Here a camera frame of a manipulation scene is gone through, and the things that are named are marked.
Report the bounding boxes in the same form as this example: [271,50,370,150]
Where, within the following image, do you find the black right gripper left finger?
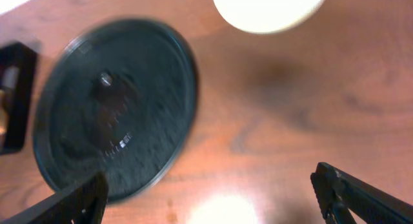
[2,172,108,224]

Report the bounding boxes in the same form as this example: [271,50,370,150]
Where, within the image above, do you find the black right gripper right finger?
[310,162,412,224]

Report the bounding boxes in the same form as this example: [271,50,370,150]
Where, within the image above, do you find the light green plate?
[213,0,325,34]

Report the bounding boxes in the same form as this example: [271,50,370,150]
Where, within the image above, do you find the round black tray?
[32,18,198,203]

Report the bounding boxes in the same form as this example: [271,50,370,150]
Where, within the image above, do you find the black rectangular tray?
[1,42,38,155]

